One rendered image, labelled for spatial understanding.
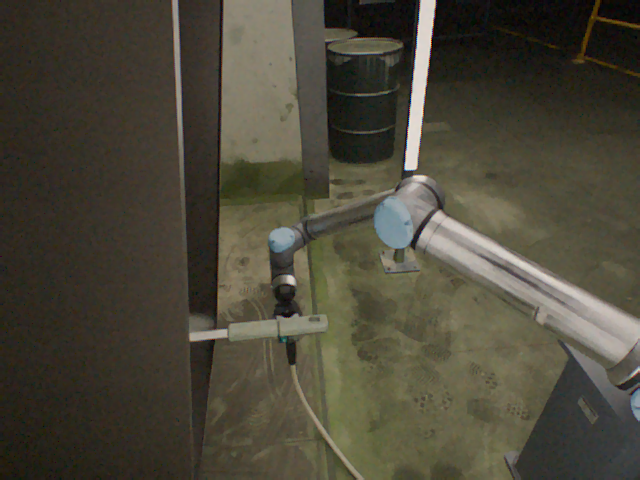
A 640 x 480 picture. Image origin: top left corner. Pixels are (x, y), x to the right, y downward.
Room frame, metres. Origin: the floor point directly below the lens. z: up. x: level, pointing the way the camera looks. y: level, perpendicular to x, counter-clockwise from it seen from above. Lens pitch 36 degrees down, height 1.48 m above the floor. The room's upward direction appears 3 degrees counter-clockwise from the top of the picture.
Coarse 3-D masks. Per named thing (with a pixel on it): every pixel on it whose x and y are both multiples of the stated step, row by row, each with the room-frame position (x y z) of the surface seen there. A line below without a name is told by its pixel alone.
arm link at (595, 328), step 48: (432, 192) 0.84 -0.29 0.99; (384, 240) 0.77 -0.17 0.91; (432, 240) 0.70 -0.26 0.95; (480, 240) 0.67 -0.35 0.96; (480, 288) 0.62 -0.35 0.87; (528, 288) 0.57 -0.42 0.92; (576, 288) 0.55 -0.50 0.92; (576, 336) 0.49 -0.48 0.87; (624, 336) 0.46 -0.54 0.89; (624, 384) 0.41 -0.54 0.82
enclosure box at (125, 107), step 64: (0, 0) 0.35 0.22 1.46; (64, 0) 0.35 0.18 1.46; (128, 0) 0.35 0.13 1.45; (192, 0) 0.95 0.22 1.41; (0, 64) 0.35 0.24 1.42; (64, 64) 0.35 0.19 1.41; (128, 64) 0.35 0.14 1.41; (192, 64) 0.95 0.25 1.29; (0, 128) 0.34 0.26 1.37; (64, 128) 0.35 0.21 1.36; (128, 128) 0.35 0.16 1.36; (192, 128) 0.94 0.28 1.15; (0, 192) 0.34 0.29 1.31; (64, 192) 0.35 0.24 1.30; (128, 192) 0.35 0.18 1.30; (192, 192) 0.94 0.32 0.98; (0, 256) 0.34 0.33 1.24; (64, 256) 0.34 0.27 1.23; (128, 256) 0.35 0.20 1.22; (192, 256) 0.93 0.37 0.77; (0, 320) 0.33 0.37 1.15; (64, 320) 0.34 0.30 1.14; (128, 320) 0.34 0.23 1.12; (192, 320) 0.93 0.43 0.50; (0, 384) 0.33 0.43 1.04; (64, 384) 0.34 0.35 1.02; (128, 384) 0.34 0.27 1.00; (192, 384) 0.71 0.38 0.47; (0, 448) 0.32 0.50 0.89; (64, 448) 0.33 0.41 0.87; (128, 448) 0.34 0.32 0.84; (192, 448) 0.36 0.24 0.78
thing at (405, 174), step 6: (414, 30) 1.79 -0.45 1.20; (414, 36) 1.79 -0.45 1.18; (414, 42) 1.78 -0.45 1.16; (408, 96) 1.79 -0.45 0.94; (408, 102) 1.78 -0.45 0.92; (408, 108) 1.77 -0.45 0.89; (402, 156) 1.79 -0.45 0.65; (402, 162) 1.78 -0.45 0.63; (402, 168) 1.78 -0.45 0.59; (402, 174) 1.77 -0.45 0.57; (408, 174) 1.75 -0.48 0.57; (396, 252) 1.75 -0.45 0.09; (402, 252) 1.75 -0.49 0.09; (396, 258) 1.75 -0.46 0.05; (402, 258) 1.75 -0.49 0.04
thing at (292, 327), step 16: (272, 320) 0.85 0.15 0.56; (288, 320) 0.85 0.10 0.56; (304, 320) 0.85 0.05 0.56; (320, 320) 0.85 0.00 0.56; (192, 336) 0.81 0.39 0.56; (208, 336) 0.81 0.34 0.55; (224, 336) 0.82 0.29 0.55; (240, 336) 0.81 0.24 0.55; (256, 336) 0.81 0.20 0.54; (272, 336) 0.82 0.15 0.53; (288, 336) 0.82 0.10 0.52; (288, 352) 0.84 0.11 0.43
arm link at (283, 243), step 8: (272, 232) 1.15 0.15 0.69; (280, 232) 1.15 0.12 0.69; (288, 232) 1.15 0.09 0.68; (296, 232) 1.17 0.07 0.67; (272, 240) 1.12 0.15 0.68; (280, 240) 1.11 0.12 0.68; (288, 240) 1.11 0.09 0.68; (296, 240) 1.14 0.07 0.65; (272, 248) 1.11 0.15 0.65; (280, 248) 1.09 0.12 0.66; (288, 248) 1.11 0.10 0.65; (296, 248) 1.13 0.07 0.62; (272, 256) 1.11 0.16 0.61; (280, 256) 1.10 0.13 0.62; (288, 256) 1.11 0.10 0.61; (272, 264) 1.11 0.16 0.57; (280, 264) 1.10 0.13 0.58; (288, 264) 1.11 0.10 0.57
